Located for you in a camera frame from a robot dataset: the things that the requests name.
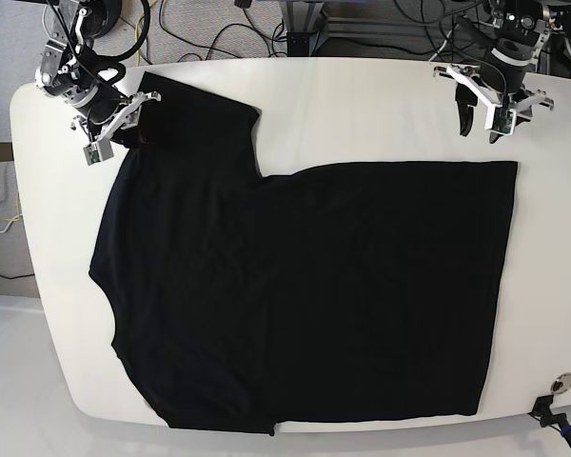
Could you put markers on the aluminium frame column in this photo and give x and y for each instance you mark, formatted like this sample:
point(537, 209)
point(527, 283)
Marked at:
point(306, 27)

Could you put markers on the black T-shirt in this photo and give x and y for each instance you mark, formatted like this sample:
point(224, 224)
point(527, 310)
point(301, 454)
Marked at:
point(351, 292)

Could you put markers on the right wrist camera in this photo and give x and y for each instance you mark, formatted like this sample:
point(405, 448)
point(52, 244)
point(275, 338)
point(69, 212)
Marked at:
point(96, 152)

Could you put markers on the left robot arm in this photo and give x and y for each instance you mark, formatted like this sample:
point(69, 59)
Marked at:
point(521, 31)

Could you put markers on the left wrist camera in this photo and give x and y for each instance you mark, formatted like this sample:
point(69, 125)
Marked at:
point(504, 121)

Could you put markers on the right table cable grommet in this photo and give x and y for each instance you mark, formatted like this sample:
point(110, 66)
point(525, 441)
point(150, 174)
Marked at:
point(561, 384)

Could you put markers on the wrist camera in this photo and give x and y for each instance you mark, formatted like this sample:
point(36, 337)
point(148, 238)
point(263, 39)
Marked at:
point(504, 121)
point(96, 152)

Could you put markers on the black clamp with cable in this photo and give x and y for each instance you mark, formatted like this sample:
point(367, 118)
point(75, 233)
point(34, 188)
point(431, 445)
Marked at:
point(542, 412)

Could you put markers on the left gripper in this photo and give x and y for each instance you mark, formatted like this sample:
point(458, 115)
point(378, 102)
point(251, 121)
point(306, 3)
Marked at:
point(494, 85)

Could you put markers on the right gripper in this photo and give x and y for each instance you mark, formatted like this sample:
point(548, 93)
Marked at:
point(104, 114)

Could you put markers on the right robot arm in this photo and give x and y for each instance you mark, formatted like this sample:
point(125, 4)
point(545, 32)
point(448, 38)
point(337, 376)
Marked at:
point(87, 81)

